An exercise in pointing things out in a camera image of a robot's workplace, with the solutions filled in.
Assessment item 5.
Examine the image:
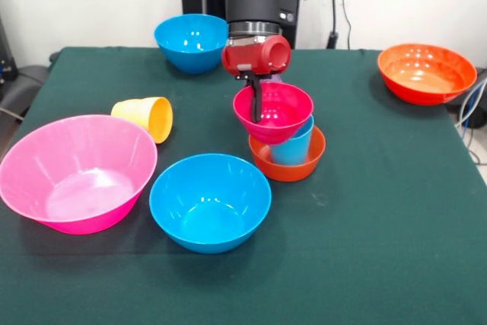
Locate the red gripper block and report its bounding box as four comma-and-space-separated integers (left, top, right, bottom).
221, 33, 293, 123

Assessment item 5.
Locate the small magenta plastic bowl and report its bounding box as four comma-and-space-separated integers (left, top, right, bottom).
232, 81, 315, 146

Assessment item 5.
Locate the blue plastic cup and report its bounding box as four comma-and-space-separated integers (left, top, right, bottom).
270, 114, 315, 167

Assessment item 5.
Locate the small red-orange plastic bowl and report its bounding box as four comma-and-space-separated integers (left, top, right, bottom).
248, 125, 327, 183

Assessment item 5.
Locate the blue plastic bowl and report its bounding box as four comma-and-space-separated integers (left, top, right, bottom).
153, 13, 230, 75
148, 153, 272, 255

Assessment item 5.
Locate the large orange plastic bowl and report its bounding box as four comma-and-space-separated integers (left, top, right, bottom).
377, 43, 478, 107

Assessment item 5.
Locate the yellow plastic cup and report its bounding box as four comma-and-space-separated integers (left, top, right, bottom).
110, 96, 174, 145

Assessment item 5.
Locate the dark green tablecloth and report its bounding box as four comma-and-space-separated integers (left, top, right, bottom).
0, 46, 487, 325

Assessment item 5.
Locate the large pink plastic bowl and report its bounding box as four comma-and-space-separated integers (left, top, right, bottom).
0, 113, 159, 235

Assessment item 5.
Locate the black hanging cable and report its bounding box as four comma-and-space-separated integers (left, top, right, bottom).
326, 0, 362, 50

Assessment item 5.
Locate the tangle of floor cables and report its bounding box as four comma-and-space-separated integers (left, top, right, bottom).
454, 77, 487, 168

